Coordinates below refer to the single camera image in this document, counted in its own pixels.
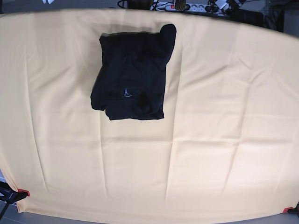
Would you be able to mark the dark navy T-shirt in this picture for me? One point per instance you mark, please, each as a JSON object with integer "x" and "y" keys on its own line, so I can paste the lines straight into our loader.
{"x": 131, "y": 82}

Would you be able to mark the yellow table cloth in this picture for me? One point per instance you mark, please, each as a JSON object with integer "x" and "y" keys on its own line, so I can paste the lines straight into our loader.
{"x": 227, "y": 149}

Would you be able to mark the white power strip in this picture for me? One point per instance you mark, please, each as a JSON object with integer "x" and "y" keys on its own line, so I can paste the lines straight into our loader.
{"x": 190, "y": 8}

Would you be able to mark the black box on floor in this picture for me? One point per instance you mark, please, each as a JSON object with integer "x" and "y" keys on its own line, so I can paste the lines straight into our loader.
{"x": 248, "y": 17}

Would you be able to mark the left red black clamp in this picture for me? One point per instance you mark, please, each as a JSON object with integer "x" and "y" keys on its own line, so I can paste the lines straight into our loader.
{"x": 9, "y": 196}

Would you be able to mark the red black clamp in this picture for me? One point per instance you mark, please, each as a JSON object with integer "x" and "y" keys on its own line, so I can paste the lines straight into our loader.
{"x": 9, "y": 196}
{"x": 291, "y": 210}

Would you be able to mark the right red black clamp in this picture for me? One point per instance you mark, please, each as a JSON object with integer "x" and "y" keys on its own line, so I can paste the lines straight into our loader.
{"x": 291, "y": 210}

